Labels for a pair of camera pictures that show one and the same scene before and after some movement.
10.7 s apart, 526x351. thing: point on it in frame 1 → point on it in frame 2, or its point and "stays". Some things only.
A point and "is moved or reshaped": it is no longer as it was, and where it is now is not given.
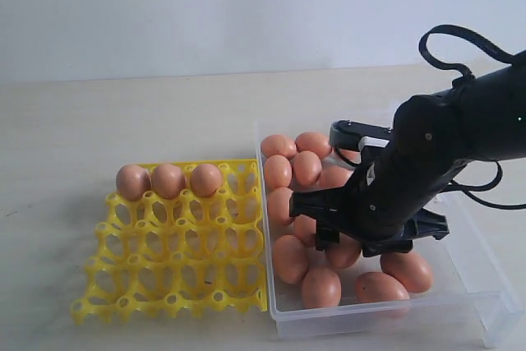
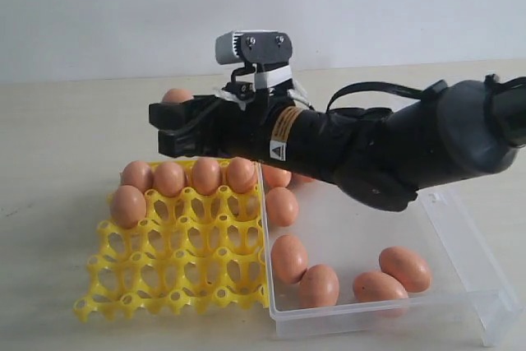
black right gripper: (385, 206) → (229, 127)
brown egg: (290, 259) stays
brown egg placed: (306, 168) is moved or reshaped
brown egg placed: (305, 228) → (177, 95)
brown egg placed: (168, 180) stays
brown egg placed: (333, 176) is moved or reshaped
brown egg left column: (278, 172) stays
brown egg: (410, 269) stays
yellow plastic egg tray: (163, 256) stays
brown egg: (279, 205) stays
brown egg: (374, 286) stays
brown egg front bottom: (320, 288) stays
